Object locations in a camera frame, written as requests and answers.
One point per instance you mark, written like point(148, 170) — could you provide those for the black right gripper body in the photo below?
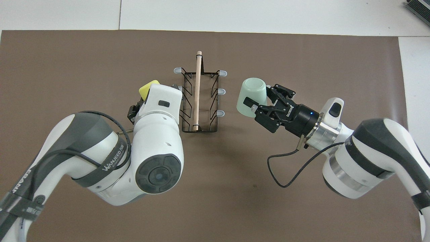
point(299, 119)

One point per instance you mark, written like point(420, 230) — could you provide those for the yellow plastic cup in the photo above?
point(149, 89)

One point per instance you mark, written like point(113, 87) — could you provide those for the pale green plastic cup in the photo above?
point(252, 88)

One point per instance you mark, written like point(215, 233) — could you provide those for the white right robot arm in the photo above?
point(369, 158)

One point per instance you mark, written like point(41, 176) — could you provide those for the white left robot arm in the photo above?
point(154, 144)

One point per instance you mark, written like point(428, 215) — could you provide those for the brown table mat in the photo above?
point(228, 208)

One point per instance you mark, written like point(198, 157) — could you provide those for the grey ribbed device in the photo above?
point(420, 6)

